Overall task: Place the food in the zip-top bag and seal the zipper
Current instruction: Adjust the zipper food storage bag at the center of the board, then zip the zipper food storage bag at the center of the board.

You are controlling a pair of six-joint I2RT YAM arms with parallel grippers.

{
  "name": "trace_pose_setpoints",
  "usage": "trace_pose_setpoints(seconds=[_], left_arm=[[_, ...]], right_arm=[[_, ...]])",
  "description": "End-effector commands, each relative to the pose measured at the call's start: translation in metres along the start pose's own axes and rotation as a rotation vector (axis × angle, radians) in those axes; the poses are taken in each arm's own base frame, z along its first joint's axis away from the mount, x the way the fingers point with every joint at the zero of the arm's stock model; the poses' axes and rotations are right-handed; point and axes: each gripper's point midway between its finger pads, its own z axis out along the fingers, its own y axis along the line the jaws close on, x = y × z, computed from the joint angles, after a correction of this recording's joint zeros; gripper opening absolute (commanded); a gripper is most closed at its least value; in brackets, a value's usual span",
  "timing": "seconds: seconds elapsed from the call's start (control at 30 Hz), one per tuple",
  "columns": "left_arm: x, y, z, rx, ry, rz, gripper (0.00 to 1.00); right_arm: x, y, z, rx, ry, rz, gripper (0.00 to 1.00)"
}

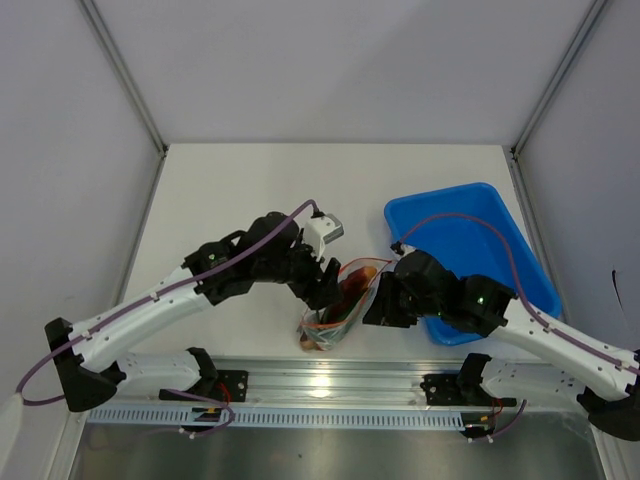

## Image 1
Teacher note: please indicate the left aluminium frame post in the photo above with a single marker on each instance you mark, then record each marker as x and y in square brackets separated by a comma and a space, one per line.
[120, 69]

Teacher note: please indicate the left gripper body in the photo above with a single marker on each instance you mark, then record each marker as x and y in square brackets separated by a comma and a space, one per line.
[298, 269]

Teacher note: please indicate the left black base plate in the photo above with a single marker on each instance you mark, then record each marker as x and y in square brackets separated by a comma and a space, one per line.
[232, 385]

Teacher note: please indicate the aluminium mounting rail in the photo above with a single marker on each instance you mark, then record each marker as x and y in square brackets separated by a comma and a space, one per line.
[336, 383]

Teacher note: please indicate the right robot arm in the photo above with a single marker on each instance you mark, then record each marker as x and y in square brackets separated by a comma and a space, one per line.
[577, 371]

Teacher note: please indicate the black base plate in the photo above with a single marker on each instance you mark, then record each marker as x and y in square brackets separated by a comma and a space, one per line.
[232, 385]
[447, 389]

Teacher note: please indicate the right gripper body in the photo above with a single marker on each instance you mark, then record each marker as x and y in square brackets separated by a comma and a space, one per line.
[429, 306]

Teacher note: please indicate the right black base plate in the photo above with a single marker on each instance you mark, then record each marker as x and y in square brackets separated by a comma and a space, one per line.
[447, 389]

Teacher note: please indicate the clear zip top bag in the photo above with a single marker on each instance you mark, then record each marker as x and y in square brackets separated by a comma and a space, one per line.
[381, 264]

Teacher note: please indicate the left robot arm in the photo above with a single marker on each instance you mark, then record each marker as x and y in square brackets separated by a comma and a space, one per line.
[94, 359]

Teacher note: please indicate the green cucumber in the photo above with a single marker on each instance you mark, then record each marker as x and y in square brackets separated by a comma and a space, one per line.
[340, 311]

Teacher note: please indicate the aluminium frame post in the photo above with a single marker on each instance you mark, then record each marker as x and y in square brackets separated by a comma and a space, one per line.
[120, 69]
[568, 60]

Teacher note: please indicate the blue plastic tray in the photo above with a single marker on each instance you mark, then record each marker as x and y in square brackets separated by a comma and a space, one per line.
[470, 230]

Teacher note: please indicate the white slotted cable duct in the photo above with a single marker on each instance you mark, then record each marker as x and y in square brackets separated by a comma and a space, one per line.
[282, 417]

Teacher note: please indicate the right aluminium frame post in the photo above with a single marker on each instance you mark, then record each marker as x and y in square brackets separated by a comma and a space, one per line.
[568, 60]

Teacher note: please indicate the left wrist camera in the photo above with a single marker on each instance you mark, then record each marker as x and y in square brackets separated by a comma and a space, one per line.
[320, 231]

